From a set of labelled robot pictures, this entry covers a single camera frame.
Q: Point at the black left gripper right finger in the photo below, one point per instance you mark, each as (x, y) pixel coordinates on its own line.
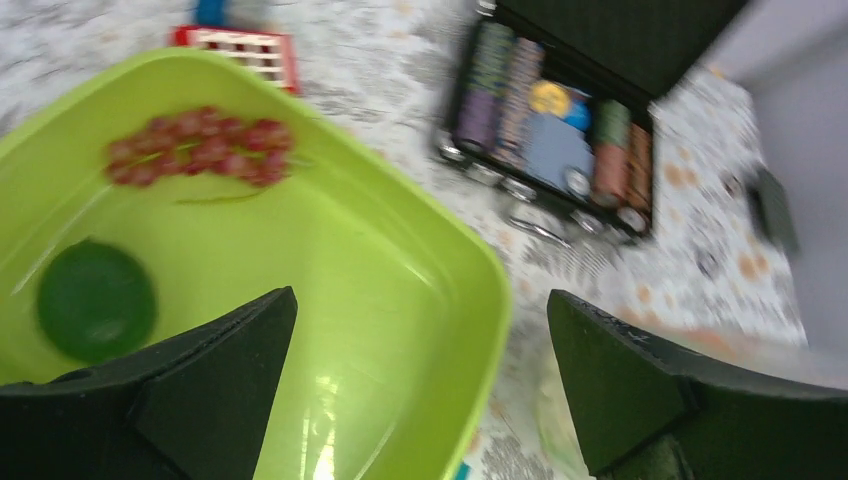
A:
(644, 407)

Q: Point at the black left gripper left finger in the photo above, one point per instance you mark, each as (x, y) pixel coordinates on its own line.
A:
(193, 406)

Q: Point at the clear pink zip top bag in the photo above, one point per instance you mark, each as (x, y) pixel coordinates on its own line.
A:
(787, 361)

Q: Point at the green plastic food tray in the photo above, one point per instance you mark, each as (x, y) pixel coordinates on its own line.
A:
(403, 311)

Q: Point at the dark green avocado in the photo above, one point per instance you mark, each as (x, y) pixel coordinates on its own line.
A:
(96, 302)

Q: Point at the teal small block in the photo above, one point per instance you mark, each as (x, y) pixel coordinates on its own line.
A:
(463, 472)

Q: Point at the grey lego baseplate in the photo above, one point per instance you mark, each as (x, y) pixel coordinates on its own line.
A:
(770, 211)

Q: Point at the red grape bunch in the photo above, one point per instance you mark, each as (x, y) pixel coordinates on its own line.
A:
(202, 140)

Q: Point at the black poker chip case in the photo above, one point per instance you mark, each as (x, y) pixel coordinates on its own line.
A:
(551, 103)

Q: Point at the red white toy block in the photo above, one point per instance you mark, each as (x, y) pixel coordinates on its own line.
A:
(270, 55)

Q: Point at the floral patterned table mat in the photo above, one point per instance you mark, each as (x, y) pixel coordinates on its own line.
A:
(379, 68)

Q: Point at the blue toy block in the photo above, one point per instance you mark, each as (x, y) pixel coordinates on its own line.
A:
(209, 13)

